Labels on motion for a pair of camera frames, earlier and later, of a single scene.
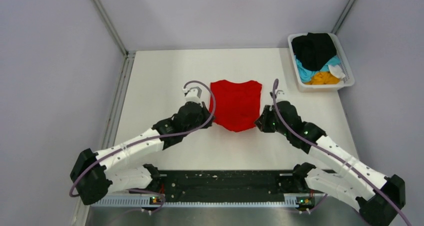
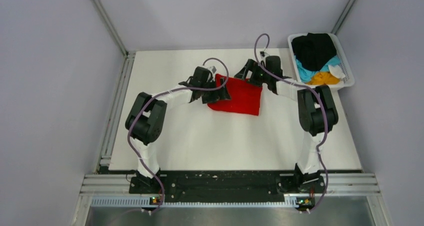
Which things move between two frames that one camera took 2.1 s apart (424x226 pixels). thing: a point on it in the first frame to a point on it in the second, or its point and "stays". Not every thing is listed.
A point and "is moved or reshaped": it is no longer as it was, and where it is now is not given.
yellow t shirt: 323,78 stays
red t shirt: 235,106 is moved or reshaped
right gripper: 262,122 to 250,65
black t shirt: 313,50 stays
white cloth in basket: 336,71 stays
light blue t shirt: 305,74 stays
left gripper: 206,115 to 221,93
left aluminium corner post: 107,19 stays
